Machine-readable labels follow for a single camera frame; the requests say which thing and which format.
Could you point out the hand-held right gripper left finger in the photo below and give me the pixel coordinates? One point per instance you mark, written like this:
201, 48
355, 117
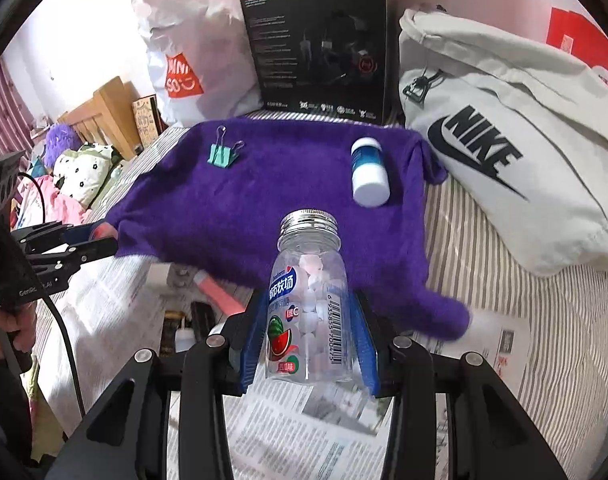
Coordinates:
251, 355

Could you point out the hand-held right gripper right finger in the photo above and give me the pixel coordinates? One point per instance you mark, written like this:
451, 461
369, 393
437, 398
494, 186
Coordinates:
366, 355

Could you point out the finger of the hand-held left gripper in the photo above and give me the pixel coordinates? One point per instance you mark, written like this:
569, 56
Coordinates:
89, 252
79, 232

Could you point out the black rectangular case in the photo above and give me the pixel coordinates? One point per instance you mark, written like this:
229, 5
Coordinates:
204, 320

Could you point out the pink and white tube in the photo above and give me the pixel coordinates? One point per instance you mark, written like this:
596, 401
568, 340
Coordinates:
221, 295

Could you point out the clear candy bottle silver cap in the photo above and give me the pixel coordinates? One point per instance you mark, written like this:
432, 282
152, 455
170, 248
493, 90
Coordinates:
304, 310

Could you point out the white tape roll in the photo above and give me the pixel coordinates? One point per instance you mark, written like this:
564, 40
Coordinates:
159, 277

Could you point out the dark gold-trimmed tube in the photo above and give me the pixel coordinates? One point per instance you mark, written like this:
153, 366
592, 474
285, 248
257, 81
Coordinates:
175, 325

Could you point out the white bottle blue label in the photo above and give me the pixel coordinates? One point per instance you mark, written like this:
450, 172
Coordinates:
369, 185

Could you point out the person's left hand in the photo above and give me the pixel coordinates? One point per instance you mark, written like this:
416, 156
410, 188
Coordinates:
9, 325

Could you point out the floral pillow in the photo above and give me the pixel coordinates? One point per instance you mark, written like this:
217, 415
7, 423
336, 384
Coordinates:
84, 170

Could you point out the purple plush toy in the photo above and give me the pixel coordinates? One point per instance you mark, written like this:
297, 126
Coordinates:
59, 142

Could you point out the newspaper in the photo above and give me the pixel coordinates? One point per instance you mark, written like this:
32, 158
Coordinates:
304, 435

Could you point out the wooden headboard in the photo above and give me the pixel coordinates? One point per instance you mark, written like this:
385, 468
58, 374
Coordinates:
109, 105

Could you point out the framed picture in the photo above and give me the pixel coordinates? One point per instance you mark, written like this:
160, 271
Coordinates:
146, 120

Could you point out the striped curtain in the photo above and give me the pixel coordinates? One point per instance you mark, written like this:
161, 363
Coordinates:
4, 110

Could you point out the green binder clip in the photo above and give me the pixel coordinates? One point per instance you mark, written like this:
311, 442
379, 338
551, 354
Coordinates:
223, 156

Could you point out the purple towel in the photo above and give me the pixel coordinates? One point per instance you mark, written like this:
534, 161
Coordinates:
284, 185

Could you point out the white shopping bag orange label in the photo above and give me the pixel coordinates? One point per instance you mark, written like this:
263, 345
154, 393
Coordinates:
199, 25

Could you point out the black headset box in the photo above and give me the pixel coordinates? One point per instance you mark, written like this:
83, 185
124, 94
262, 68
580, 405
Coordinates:
284, 50

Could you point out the red and white carton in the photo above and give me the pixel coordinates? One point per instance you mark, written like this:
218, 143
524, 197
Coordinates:
574, 30

